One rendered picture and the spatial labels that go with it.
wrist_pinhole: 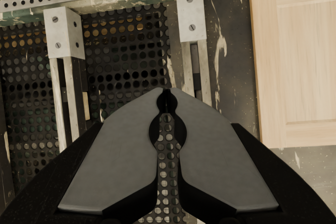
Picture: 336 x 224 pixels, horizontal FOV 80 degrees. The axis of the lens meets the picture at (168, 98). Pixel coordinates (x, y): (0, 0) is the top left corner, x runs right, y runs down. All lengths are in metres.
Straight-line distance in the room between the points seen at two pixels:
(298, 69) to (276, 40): 0.09
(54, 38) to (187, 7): 0.34
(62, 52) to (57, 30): 0.06
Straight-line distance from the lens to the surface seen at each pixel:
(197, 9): 0.51
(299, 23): 0.61
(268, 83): 0.56
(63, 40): 0.59
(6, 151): 0.80
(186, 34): 0.49
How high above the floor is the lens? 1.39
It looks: 31 degrees down
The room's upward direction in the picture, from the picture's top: 179 degrees clockwise
